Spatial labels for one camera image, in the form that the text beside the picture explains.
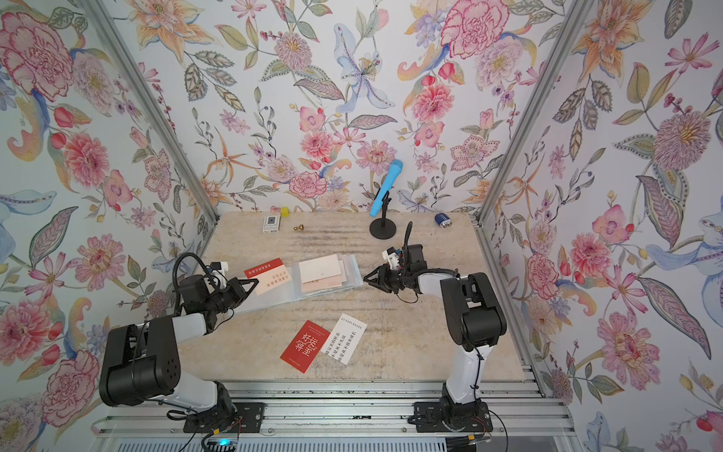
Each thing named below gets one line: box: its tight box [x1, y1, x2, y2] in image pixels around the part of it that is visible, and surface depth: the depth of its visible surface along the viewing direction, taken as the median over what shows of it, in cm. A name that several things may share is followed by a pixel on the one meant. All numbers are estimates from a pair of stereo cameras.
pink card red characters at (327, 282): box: [301, 259, 348, 293], surface depth 100 cm
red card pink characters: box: [279, 320, 332, 374], surface depth 88 cm
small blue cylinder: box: [434, 212, 453, 228], surface depth 120 cm
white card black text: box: [321, 313, 368, 366], surface depth 90 cm
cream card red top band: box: [243, 258, 292, 296], surface depth 97 cm
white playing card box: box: [261, 213, 281, 234], surface depth 120 cm
